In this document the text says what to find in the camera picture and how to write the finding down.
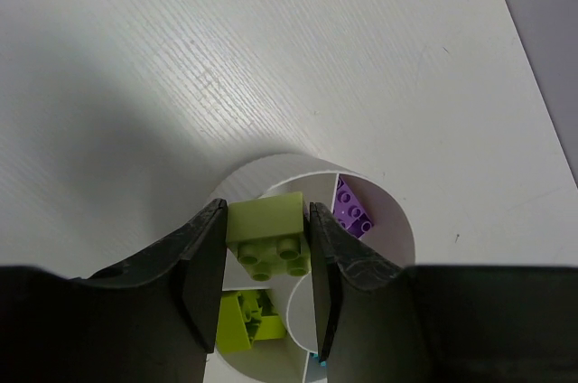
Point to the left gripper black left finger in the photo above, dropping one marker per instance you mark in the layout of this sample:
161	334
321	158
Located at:
151	317

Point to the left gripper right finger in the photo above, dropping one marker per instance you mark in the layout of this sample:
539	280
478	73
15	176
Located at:
429	320

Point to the cyan lego brick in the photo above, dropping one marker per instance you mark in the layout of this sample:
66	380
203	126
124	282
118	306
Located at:
315	357

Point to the dark green lego brick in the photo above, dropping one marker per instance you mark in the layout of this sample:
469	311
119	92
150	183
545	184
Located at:
247	316

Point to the light green lego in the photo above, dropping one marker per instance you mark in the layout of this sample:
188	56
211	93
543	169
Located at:
267	236

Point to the white divided round container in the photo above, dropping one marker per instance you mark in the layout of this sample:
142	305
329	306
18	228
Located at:
288	359

